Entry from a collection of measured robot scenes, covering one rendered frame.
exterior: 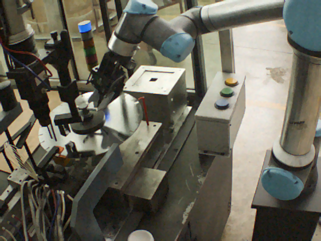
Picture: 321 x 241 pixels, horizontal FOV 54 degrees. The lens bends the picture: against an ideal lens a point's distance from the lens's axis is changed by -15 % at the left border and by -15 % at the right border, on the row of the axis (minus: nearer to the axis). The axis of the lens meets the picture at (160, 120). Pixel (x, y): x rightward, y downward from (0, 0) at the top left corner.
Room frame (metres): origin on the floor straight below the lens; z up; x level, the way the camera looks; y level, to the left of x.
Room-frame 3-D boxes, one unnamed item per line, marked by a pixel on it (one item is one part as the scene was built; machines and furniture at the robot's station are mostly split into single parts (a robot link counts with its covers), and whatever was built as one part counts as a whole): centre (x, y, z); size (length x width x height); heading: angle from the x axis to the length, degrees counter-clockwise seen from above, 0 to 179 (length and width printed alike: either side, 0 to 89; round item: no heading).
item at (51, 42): (0.80, 0.22, 1.17); 0.06 x 0.05 x 0.20; 143
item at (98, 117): (0.88, 0.21, 0.96); 0.11 x 0.11 x 0.03
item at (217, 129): (0.99, -0.21, 0.82); 0.28 x 0.11 x 0.15; 152
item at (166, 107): (1.14, 0.00, 0.82); 0.18 x 0.18 x 0.15; 62
